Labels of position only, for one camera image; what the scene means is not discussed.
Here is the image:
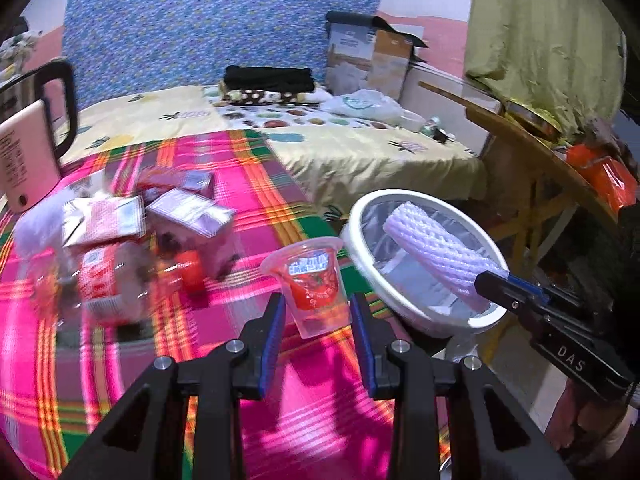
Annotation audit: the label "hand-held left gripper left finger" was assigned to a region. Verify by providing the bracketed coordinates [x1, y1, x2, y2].
[60, 291, 287, 480]

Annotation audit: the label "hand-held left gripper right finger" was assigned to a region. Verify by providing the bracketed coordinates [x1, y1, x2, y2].
[348, 292, 576, 480]

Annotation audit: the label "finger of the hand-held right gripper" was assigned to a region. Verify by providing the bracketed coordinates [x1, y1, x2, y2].
[506, 274, 586, 313]
[475, 270, 538, 318]

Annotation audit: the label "pale purple foam net sleeve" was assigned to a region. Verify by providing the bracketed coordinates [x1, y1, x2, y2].
[382, 200, 508, 313]

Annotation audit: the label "clear plastic cup red label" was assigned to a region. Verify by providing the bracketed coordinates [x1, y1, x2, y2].
[260, 236, 351, 339]

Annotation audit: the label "white round trash bin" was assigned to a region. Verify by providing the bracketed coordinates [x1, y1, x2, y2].
[340, 189, 511, 338]

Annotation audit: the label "silver plastic bin liner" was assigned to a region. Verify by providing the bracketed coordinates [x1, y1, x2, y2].
[357, 197, 503, 323]

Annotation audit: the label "orange snack packets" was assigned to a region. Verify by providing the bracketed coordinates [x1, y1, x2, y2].
[565, 142, 640, 214]

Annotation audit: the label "wooden table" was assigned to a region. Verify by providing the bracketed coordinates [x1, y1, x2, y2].
[417, 80, 621, 281]

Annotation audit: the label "pink plaid blanket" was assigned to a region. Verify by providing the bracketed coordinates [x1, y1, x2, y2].
[0, 129, 451, 480]

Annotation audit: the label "round gold tin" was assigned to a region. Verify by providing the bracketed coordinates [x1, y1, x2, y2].
[505, 100, 562, 142]

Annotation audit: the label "clear packet red white label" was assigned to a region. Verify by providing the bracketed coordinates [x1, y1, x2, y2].
[74, 244, 157, 327]

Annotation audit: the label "small white bowl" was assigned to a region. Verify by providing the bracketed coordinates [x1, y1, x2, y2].
[400, 110, 427, 134]

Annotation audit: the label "yellow printed bedsheet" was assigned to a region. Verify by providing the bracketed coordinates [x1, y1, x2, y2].
[54, 84, 490, 221]

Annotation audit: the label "white cabinet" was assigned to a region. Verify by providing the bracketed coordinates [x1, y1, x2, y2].
[402, 67, 503, 157]

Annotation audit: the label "red drink carton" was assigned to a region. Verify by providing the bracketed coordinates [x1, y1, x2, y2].
[136, 166, 217, 207]

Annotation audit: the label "pink white drink carton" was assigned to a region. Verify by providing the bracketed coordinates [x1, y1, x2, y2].
[61, 196, 147, 249]

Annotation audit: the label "white plastic bag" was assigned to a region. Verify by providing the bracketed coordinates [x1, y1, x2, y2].
[320, 89, 404, 124]

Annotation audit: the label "brown cardboard box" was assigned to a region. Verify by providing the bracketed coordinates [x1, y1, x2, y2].
[367, 17, 431, 102]

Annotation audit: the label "brown polka dot pillow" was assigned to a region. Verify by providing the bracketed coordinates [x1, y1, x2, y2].
[220, 87, 321, 107]

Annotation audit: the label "green curtain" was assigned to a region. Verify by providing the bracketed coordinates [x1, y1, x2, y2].
[464, 0, 627, 132]

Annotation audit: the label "black folded cloth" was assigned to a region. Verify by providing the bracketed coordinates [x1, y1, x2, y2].
[223, 65, 316, 93]

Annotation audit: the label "grey printed box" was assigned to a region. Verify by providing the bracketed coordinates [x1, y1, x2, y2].
[325, 10, 378, 95]

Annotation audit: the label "blue patterned mattress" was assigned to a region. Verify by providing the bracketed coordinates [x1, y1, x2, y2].
[62, 0, 383, 111]

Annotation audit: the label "floral cloth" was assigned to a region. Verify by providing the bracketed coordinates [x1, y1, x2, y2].
[0, 29, 42, 77]

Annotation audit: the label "pink kettle black handle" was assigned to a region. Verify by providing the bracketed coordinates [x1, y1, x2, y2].
[0, 59, 79, 214]

